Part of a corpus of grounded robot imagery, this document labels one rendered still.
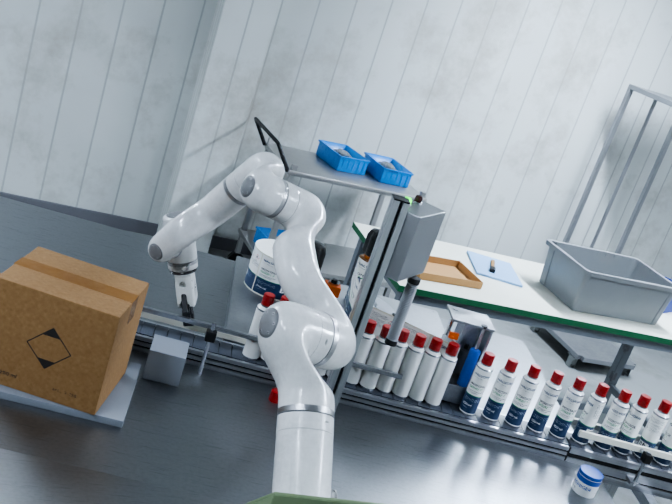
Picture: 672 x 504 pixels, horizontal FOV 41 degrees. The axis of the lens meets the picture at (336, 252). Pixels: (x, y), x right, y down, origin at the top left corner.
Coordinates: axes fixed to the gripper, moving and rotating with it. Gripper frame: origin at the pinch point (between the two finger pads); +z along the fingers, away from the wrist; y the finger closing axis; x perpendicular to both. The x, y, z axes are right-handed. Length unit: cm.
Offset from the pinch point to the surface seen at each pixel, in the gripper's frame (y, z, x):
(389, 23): 331, -44, -95
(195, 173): 287, 33, 28
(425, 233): -12, -26, -67
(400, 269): -18, -19, -59
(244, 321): 22.1, 11.9, -14.3
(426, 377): -2, 22, -68
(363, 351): -2, 13, -50
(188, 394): -22.2, 12.4, -1.0
